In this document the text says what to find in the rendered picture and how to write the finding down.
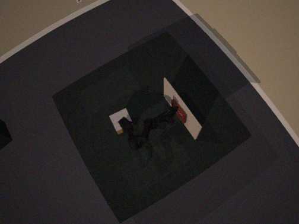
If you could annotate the dark red picture frame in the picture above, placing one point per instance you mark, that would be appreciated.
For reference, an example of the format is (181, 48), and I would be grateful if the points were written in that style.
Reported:
(180, 113)

